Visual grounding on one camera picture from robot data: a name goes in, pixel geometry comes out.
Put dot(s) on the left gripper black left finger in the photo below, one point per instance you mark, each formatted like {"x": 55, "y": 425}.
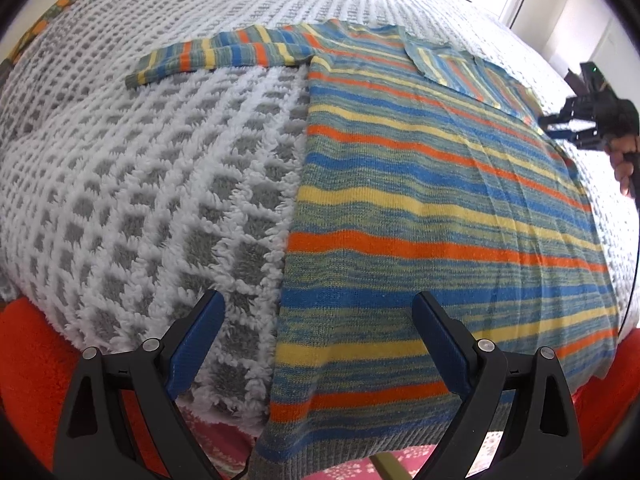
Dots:
{"x": 95, "y": 440}

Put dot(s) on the orange fleece clothing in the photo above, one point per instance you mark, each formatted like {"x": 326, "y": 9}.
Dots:
{"x": 37, "y": 364}

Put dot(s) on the white grey checked fleece blanket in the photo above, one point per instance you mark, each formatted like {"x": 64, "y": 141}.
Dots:
{"x": 119, "y": 206}

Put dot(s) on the striped knitted short-sleeve sweater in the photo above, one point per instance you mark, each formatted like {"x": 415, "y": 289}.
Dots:
{"x": 424, "y": 172}

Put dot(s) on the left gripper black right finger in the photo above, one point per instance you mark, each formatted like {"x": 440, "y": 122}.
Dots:
{"x": 541, "y": 438}

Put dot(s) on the person's right hand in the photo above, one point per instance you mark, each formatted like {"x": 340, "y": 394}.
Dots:
{"x": 617, "y": 149}

